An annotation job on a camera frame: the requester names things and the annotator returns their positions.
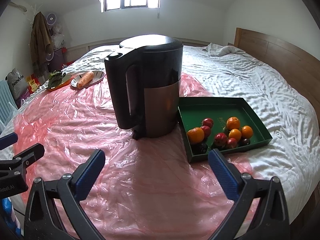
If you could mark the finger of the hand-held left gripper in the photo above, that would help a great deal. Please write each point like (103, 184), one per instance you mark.
(30, 153)
(8, 140)

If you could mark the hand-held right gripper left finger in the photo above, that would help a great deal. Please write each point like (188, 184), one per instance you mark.
(88, 175)

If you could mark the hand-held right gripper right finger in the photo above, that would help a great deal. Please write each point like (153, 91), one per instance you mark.
(223, 175)

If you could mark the small red apple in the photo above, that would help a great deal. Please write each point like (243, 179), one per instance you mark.
(220, 139)
(231, 143)
(207, 122)

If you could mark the dark purple plum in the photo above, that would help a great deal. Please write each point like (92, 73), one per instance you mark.
(245, 141)
(201, 148)

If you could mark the orange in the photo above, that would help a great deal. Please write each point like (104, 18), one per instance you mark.
(247, 131)
(235, 134)
(195, 135)
(233, 123)

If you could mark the dark red plum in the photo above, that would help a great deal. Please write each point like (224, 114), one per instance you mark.
(207, 131)

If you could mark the green rectangular tray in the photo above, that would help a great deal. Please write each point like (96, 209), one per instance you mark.
(200, 110)

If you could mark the person's left forearm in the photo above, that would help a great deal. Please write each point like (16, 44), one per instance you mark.
(6, 207)

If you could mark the light blue suitcase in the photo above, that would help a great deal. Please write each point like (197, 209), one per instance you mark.
(6, 100)

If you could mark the grey printed bag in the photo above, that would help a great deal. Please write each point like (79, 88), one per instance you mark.
(16, 83)

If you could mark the pink plastic sheet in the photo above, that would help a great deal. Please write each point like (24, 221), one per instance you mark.
(150, 180)

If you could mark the red and yellow boxes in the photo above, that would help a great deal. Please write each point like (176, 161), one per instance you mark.
(32, 83)

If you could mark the green leafy vegetable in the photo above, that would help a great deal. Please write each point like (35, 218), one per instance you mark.
(56, 78)

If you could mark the orange rimmed plate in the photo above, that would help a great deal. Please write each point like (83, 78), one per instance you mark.
(67, 80)

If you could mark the carrot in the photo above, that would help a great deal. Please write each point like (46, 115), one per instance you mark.
(85, 78)

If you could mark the white round fan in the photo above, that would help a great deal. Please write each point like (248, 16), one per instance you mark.
(51, 19)
(50, 56)

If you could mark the red bag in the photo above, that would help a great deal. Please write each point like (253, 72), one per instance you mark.
(68, 63)

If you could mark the purple storage box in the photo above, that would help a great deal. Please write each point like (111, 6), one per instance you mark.
(59, 56)

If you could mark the white patterned plate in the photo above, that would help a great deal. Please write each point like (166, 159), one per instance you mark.
(97, 76)

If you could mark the brown coat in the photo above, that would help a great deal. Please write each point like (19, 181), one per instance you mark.
(40, 37)

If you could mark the clear plastic bag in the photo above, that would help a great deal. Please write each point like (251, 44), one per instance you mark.
(58, 38)

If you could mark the black and steel electric kettle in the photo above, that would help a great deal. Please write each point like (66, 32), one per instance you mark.
(155, 80)

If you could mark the crumpled white cloth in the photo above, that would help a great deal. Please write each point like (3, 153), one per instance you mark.
(220, 50)

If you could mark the wooden headboard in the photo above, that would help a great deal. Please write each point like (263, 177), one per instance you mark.
(275, 47)

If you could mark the cream low wall cabinet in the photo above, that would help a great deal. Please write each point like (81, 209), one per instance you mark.
(80, 51)

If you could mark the beige wall pipe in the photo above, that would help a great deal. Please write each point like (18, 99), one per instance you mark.
(18, 6)

